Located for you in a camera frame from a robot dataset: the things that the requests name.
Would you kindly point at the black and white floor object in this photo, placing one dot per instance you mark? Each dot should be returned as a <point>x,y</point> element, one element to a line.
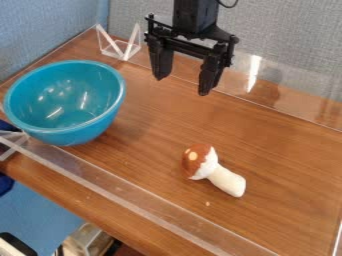
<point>14,247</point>

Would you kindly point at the blue plastic bowl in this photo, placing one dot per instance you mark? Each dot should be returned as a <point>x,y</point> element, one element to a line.
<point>66,102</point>

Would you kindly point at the clear acrylic back barrier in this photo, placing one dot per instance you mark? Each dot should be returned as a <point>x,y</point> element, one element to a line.
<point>298,92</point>

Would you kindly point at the clear acrylic corner bracket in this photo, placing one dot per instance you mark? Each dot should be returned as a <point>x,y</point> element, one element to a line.
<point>116,48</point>

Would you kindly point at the brown and white toy mushroom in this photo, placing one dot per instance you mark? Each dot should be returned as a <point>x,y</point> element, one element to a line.
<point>201,165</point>

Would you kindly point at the grey metal table leg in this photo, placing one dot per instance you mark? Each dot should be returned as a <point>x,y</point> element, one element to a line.
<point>87,241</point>

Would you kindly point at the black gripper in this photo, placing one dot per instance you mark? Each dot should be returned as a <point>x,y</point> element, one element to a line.
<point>191,33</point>

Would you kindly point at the clear acrylic barrier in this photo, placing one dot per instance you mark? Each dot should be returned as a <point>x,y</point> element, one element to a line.
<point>298,92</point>
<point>186,224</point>

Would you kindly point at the clear acrylic front barrier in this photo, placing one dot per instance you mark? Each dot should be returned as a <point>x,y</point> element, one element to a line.
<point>186,224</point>

